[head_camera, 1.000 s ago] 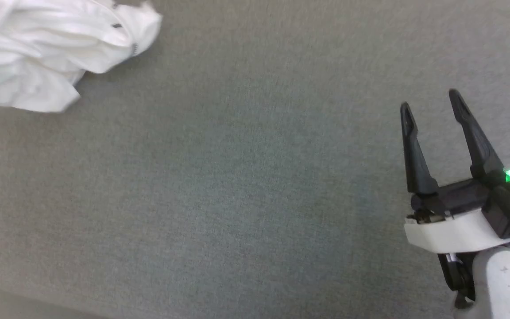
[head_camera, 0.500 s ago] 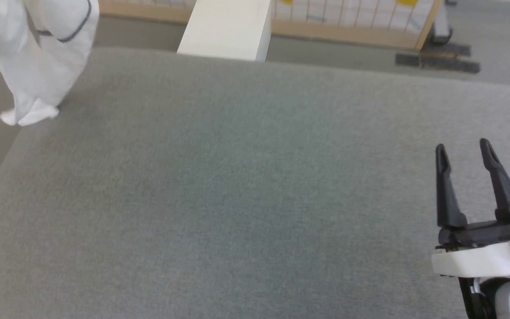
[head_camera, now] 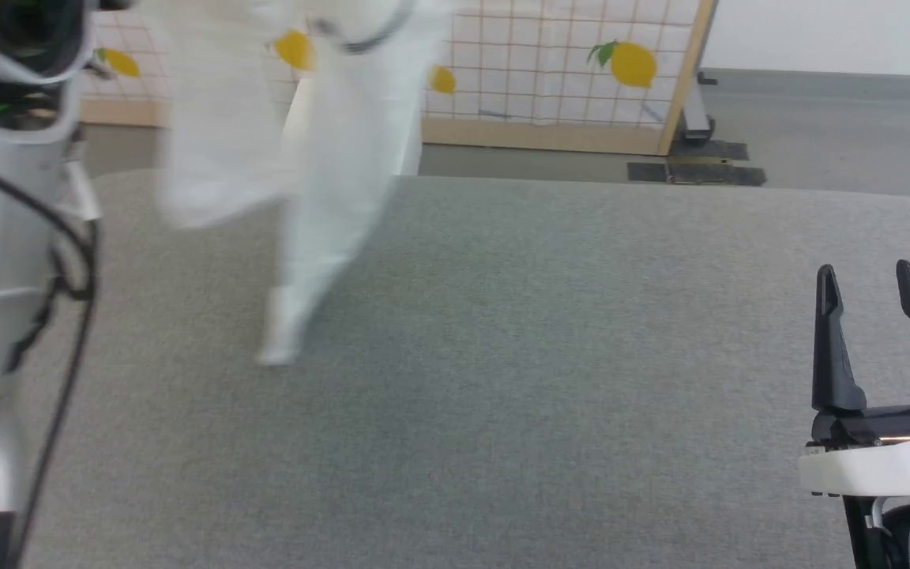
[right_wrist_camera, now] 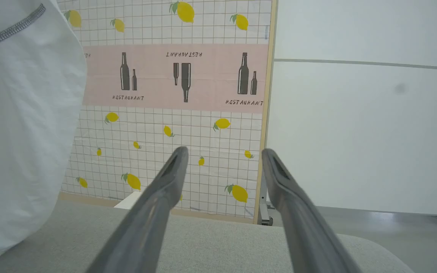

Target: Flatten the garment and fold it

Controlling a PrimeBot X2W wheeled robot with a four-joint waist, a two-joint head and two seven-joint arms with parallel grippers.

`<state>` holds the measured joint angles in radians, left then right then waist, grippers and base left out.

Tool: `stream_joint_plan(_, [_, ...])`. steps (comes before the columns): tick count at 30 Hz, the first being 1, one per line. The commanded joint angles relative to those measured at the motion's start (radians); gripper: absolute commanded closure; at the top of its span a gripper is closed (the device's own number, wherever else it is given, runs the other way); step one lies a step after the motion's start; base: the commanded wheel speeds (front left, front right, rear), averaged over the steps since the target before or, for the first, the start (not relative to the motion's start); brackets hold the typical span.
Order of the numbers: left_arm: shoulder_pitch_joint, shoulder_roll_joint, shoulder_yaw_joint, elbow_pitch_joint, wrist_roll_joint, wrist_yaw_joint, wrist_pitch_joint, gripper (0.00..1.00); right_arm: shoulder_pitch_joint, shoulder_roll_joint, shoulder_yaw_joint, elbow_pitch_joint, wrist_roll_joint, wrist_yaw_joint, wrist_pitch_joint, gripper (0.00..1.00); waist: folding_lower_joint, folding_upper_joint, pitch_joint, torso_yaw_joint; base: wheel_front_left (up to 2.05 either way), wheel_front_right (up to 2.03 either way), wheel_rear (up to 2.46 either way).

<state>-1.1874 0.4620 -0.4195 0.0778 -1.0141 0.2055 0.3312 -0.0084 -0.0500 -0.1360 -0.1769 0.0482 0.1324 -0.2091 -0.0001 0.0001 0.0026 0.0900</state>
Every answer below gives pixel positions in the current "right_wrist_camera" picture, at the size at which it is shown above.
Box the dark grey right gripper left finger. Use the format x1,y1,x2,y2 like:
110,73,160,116
86,146,189,273

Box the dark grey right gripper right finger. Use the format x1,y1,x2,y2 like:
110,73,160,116
261,148,362,273

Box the white garment with grey stitching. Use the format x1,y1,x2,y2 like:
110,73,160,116
0,0,87,271

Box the white box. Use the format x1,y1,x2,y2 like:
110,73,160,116
113,191,143,210

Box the grey metal panel stand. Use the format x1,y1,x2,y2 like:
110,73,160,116
258,178,276,226

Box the plain white panel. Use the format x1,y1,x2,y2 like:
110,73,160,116
266,0,437,217

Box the lemon print backdrop panel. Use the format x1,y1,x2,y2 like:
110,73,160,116
57,0,278,225

